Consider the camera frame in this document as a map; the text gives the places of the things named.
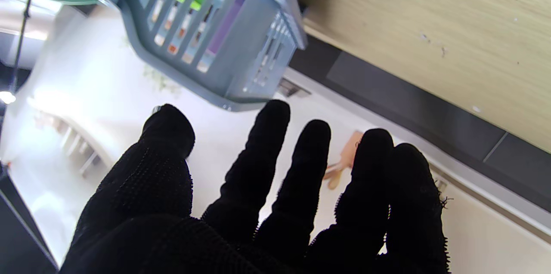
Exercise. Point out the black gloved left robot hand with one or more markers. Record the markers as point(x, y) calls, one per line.
point(142, 222)

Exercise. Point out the purple cup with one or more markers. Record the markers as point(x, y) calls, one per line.
point(224, 29)

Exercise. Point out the blue plastic dish rack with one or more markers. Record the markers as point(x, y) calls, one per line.
point(245, 50)

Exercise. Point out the black backdrop stand pole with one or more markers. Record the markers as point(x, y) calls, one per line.
point(21, 41)

